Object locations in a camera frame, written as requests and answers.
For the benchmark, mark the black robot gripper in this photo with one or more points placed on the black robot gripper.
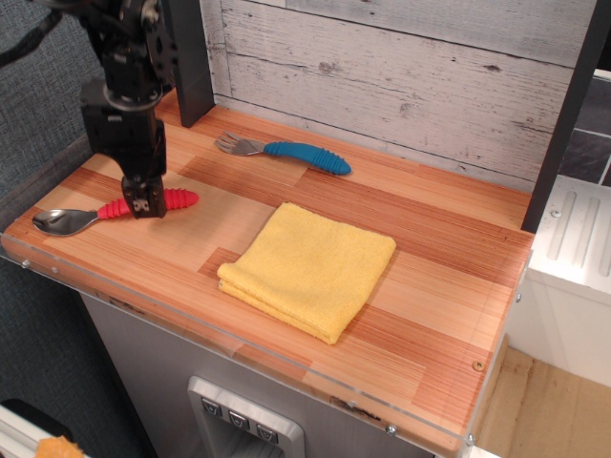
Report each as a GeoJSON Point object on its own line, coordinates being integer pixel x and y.
{"type": "Point", "coordinates": [135, 140]}

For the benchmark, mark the red handled metal spoon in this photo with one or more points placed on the red handled metal spoon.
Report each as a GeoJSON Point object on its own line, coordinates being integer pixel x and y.
{"type": "Point", "coordinates": [68, 222]}

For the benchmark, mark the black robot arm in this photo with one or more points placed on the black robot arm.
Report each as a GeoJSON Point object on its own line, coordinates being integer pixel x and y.
{"type": "Point", "coordinates": [137, 56]}

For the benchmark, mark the orange object at corner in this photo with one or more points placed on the orange object at corner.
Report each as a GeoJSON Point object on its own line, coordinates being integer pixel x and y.
{"type": "Point", "coordinates": [58, 447]}

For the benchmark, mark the clear acrylic table edge guard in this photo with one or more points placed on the clear acrylic table edge guard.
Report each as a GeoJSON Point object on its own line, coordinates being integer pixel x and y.
{"type": "Point", "coordinates": [416, 357]}

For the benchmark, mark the yellow folded cloth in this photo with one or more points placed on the yellow folded cloth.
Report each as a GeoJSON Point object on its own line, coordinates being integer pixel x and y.
{"type": "Point", "coordinates": [308, 271]}

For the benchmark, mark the grey toy fridge cabinet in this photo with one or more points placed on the grey toy fridge cabinet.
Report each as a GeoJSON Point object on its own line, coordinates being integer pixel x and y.
{"type": "Point", "coordinates": [156, 365]}

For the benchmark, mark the silver dispenser button panel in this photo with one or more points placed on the silver dispenser button panel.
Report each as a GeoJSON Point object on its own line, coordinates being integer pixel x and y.
{"type": "Point", "coordinates": [232, 426]}

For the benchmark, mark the white toy sink unit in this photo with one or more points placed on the white toy sink unit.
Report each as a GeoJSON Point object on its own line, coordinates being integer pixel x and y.
{"type": "Point", "coordinates": [561, 314]}

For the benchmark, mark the blue handled metal fork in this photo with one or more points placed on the blue handled metal fork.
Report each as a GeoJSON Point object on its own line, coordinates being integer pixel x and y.
{"type": "Point", "coordinates": [316, 156]}

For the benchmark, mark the dark grey left post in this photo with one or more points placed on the dark grey left post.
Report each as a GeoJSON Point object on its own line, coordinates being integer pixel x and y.
{"type": "Point", "coordinates": [192, 74]}

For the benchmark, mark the dark grey post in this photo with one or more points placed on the dark grey post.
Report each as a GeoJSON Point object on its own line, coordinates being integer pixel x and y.
{"type": "Point", "coordinates": [192, 74]}
{"type": "Point", "coordinates": [589, 57]}

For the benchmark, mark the dark grey right post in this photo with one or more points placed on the dark grey right post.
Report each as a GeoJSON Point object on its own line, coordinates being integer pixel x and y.
{"type": "Point", "coordinates": [589, 57]}

